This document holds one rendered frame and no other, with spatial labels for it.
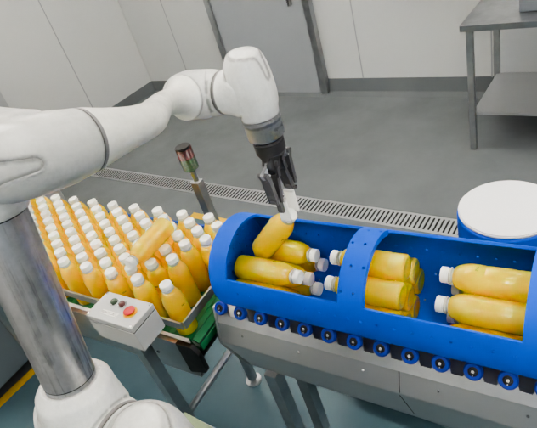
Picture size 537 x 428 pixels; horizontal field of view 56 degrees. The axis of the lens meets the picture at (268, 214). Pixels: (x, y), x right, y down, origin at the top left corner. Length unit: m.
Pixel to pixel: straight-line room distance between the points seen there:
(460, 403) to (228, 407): 1.44
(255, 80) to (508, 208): 0.89
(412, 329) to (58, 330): 0.74
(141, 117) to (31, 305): 0.37
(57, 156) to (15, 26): 5.26
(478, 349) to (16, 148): 0.95
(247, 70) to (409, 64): 3.75
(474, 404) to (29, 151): 1.12
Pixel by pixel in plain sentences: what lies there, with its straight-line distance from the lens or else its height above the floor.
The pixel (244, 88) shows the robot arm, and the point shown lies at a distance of 1.10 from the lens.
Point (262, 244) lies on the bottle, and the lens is 1.41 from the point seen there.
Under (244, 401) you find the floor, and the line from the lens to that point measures 2.60.
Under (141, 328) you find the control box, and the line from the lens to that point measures 1.52.
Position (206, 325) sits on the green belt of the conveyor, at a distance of 1.68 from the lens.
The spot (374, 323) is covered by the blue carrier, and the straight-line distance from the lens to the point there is 1.24.
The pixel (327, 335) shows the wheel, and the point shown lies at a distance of 1.42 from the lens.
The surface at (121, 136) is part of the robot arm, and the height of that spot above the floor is 1.77.
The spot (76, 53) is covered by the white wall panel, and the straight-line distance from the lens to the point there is 6.28.
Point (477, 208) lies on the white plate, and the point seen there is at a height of 1.04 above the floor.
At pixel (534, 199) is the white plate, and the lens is 1.68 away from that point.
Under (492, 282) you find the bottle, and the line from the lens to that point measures 1.21.
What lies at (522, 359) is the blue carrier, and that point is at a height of 1.10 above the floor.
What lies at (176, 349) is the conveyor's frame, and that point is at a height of 0.86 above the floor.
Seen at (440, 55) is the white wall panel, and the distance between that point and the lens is 4.66.
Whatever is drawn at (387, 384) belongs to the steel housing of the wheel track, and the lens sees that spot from 1.44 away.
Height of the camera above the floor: 2.04
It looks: 34 degrees down
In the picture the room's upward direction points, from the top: 19 degrees counter-clockwise
